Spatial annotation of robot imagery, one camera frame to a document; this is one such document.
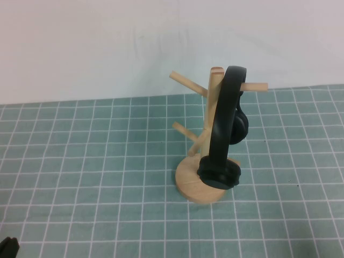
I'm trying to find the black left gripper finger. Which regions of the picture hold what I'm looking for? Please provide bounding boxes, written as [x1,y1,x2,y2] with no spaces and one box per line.
[0,236,20,258]

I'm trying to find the black over-ear headphones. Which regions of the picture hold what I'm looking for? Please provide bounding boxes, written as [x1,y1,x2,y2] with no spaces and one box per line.
[197,66,249,190]

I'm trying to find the wooden branch headphone stand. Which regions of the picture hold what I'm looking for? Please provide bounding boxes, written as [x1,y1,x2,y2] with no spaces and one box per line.
[169,66,269,203]

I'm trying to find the teal white-grid tablecloth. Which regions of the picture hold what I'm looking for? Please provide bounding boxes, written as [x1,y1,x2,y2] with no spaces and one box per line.
[0,83,344,258]

